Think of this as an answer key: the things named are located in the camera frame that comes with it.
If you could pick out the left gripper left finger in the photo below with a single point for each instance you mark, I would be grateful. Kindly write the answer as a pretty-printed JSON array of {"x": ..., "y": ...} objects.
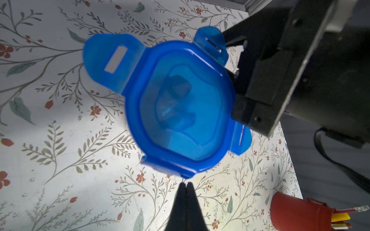
[{"x": 177, "y": 218}]

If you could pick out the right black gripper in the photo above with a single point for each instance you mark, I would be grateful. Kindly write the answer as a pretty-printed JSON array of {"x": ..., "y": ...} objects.
[{"x": 310, "y": 60}]

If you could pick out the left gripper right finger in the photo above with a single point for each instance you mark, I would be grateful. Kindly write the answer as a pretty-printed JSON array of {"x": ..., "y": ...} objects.
[{"x": 194, "y": 216}]

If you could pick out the blue-lid clear container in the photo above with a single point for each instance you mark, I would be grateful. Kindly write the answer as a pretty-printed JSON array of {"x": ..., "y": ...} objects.
[{"x": 178, "y": 98}]

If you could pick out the red pencil cup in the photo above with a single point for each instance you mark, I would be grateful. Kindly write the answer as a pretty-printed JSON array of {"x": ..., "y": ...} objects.
[{"x": 289, "y": 213}]

